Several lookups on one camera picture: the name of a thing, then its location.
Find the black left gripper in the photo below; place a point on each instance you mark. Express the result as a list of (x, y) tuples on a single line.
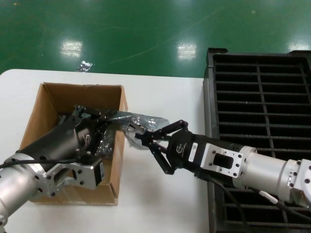
[(63, 140)]

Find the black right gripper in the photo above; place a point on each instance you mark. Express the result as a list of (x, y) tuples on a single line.
[(181, 153)]

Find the clear plastic bag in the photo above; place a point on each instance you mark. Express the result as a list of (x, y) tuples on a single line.
[(150, 123)]

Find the brown cardboard box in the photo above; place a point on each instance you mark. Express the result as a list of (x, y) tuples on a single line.
[(73, 97)]

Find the black slotted plastic container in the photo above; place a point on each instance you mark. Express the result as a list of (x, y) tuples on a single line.
[(211, 109)]

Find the crumpled foil floor scrap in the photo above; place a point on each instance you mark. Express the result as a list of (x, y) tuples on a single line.
[(85, 66)]

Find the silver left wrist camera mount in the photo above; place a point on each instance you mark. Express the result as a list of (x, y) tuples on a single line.
[(85, 174)]

